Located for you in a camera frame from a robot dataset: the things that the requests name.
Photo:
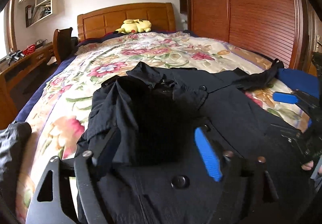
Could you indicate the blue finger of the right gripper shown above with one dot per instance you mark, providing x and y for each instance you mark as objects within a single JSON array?
[{"x": 289, "y": 98}]

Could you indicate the yellow plush toy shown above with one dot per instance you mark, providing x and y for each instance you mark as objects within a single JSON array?
[{"x": 133, "y": 26}]

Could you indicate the black device on desk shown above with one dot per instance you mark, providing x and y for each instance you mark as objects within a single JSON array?
[{"x": 14, "y": 56}]

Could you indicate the dark navy button coat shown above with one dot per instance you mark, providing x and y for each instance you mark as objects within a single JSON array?
[{"x": 157, "y": 174}]

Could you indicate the grey black folded jacket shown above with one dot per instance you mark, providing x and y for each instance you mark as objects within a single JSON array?
[{"x": 13, "y": 141}]

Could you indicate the navy blue bed sheet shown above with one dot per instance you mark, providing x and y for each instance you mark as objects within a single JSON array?
[{"x": 24, "y": 112}]

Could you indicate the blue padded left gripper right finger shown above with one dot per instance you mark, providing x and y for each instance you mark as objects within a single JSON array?
[{"x": 248, "y": 193}]

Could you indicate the person's right hand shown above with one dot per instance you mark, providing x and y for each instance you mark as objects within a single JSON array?
[{"x": 310, "y": 166}]

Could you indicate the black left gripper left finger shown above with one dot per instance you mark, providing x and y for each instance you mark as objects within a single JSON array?
[{"x": 52, "y": 201}]

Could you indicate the wooden louvered wardrobe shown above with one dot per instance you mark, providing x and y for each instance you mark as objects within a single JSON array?
[{"x": 280, "y": 29}]

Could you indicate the red item on desk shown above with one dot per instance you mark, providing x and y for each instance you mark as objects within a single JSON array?
[{"x": 29, "y": 50}]

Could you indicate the wooden desk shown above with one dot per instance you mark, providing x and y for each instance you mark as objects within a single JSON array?
[{"x": 14, "y": 74}]

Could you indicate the floral bed blanket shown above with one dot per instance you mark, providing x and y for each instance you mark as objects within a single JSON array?
[{"x": 61, "y": 115}]

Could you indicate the wooden chair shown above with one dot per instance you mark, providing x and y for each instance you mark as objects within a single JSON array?
[{"x": 62, "y": 45}]

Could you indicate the wooden bed headboard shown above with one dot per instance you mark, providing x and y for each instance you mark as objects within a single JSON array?
[{"x": 100, "y": 22}]

